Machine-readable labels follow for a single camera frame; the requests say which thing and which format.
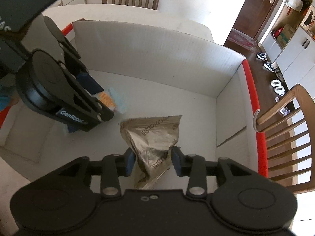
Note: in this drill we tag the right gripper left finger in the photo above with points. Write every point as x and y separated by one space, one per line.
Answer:
113 167

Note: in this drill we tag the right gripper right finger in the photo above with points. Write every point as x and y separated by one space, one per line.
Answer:
193 167

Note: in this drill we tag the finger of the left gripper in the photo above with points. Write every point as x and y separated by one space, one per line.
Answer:
89 83

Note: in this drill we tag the orange blue small packet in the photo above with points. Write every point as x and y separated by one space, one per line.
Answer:
114 100

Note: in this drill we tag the silver foil snack bag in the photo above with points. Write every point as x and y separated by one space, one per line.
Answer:
151 139

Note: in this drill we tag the blue gloved left hand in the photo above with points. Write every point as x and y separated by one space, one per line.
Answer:
8 96

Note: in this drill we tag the red cardboard box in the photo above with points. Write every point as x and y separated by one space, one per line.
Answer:
158 73

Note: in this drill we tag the right wooden chair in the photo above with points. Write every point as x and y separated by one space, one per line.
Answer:
290 141

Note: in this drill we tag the white slippers pair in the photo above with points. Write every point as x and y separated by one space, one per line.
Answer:
278 87

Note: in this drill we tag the dark sneakers pair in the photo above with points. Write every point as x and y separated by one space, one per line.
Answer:
266 63

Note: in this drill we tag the dark wooden door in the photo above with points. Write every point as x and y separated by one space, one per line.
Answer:
253 16

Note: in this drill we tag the hanging tote bag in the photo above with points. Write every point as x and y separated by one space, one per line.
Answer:
294 4

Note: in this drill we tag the white wall cabinet unit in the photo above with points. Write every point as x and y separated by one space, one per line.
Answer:
290 45

